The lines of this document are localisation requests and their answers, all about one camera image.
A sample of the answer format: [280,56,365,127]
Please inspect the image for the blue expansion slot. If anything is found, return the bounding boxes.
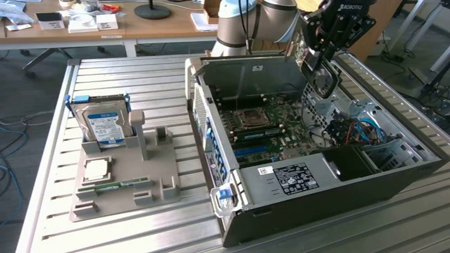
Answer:
[234,145,268,157]

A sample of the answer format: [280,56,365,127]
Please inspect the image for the small white box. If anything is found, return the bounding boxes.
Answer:
[96,13,120,31]

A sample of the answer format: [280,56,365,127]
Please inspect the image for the green RAM stick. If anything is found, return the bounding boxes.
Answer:
[77,178,150,192]

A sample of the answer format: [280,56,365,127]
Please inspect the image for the wooden desk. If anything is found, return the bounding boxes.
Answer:
[0,0,319,57]

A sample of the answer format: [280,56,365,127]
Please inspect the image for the open black PC case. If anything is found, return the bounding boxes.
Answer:
[184,47,446,248]

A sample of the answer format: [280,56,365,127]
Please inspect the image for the grey parts rack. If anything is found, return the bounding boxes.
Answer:
[69,110,183,223]

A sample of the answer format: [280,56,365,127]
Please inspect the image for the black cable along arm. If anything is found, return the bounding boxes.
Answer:
[238,0,255,53]

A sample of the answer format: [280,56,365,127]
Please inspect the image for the graphics card with metal bracket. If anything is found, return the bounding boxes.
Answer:
[287,26,342,100]

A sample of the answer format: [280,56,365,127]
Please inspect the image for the blue floor cable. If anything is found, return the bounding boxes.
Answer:
[0,126,28,227]

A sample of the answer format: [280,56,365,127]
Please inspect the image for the grey power supply unit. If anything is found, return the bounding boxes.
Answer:
[239,154,343,205]

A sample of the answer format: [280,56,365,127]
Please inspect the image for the CPU socket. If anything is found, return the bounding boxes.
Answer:
[238,109,271,130]

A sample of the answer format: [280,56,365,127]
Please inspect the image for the black round lamp base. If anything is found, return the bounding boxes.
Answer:
[134,0,172,20]

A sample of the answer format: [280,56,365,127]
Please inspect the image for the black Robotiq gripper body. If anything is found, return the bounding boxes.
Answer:
[315,0,373,18]

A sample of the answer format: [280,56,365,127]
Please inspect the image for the stack of white papers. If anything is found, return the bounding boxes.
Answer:
[191,12,219,32]

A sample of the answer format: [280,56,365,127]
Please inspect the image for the perforated metal drive cage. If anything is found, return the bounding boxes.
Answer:
[300,79,382,127]

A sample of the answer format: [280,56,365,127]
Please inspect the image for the clear plastic bag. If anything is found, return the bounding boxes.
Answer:
[0,1,35,25]

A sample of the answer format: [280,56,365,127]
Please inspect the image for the blue case latch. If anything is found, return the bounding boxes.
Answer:
[216,184,235,202]

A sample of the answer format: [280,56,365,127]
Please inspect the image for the silver CPU chip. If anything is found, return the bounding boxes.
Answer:
[84,159,109,181]

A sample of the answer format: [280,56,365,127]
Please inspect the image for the silver disk bay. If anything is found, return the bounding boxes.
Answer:
[362,138,425,172]

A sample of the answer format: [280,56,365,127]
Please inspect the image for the white label card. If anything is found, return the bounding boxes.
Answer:
[5,23,32,32]

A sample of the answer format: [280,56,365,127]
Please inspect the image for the blue wire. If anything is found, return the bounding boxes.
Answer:
[354,118,387,145]

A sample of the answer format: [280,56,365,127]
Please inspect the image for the white box with black top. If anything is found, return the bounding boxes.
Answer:
[36,12,65,31]

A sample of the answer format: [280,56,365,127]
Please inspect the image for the green motherboard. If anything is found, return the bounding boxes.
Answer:
[216,93,320,168]

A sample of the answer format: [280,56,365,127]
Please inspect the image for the brown cardboard box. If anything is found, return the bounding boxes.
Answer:
[203,0,220,24]

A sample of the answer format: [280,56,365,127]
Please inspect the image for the hard disk in blue caddy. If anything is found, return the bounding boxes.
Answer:
[64,91,134,150]

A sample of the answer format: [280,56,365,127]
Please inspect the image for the white floor cable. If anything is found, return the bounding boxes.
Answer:
[0,109,56,127]

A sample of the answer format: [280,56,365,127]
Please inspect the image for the white box with tape roll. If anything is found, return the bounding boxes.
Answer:
[68,14,99,34]

